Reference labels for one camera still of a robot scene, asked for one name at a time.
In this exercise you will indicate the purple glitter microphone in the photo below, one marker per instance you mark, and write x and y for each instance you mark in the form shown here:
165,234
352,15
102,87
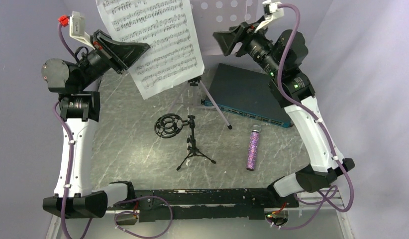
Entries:
253,147

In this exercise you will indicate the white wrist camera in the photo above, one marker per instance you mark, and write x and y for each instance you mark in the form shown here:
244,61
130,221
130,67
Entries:
77,26
272,11

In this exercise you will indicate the sheet music page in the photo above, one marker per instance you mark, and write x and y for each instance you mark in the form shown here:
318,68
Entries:
168,27

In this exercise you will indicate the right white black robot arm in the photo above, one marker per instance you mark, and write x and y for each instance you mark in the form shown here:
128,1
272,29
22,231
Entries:
295,94

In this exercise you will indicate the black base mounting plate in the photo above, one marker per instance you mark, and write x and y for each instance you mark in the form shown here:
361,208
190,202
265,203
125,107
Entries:
251,203

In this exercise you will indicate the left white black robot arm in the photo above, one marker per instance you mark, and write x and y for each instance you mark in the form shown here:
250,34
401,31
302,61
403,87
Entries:
78,111

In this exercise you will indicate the dark blue rack unit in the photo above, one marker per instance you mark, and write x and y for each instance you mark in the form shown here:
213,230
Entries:
246,93

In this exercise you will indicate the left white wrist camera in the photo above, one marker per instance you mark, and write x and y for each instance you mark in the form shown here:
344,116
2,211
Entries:
77,26

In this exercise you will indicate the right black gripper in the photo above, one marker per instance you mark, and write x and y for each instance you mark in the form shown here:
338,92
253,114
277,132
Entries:
227,40

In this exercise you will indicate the black microphone shock mount stand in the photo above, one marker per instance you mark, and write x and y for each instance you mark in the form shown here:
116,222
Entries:
170,125

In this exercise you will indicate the lilac perforated music stand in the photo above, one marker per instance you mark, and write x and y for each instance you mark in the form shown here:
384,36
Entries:
211,16

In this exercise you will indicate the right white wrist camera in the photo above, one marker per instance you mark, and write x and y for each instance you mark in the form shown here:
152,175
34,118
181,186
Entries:
272,11

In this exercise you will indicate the aluminium frame rail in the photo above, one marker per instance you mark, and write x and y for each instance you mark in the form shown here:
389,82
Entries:
323,201

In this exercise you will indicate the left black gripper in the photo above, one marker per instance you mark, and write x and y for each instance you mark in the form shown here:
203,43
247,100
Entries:
118,56

